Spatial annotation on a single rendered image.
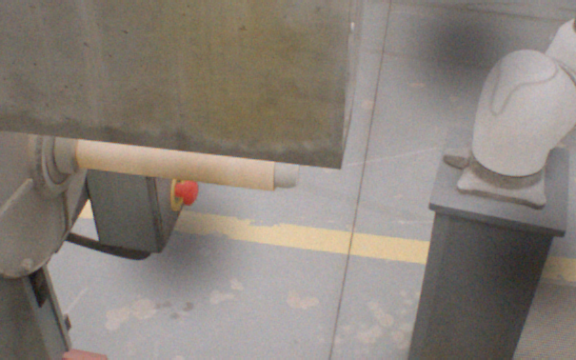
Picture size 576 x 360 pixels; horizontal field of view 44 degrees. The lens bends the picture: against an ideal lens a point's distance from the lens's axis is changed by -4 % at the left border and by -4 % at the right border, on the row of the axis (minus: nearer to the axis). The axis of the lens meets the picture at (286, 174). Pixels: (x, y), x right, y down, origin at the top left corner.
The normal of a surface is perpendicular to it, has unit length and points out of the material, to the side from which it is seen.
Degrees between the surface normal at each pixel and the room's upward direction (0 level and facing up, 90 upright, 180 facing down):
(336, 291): 0
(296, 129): 90
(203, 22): 90
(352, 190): 0
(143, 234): 90
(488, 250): 90
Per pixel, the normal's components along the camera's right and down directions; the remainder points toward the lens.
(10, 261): 0.79, 0.54
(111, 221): -0.18, 0.62
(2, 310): 0.98, 0.11
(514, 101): -0.49, 0.25
